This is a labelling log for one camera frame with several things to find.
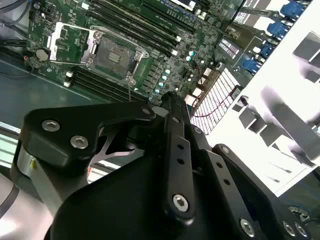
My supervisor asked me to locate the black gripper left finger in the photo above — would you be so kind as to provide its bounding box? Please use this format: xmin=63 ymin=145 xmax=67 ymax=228
xmin=21 ymin=91 xmax=197 ymax=221

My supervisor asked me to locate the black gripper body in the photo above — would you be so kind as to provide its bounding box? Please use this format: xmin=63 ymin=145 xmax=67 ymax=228
xmin=49 ymin=121 xmax=241 ymax=240

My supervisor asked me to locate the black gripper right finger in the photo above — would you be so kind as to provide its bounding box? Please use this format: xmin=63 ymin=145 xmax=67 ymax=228
xmin=174 ymin=93 xmax=313 ymax=240

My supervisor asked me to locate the metal socket cover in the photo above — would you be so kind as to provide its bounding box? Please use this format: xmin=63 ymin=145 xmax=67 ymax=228
xmin=48 ymin=21 xmax=97 ymax=66

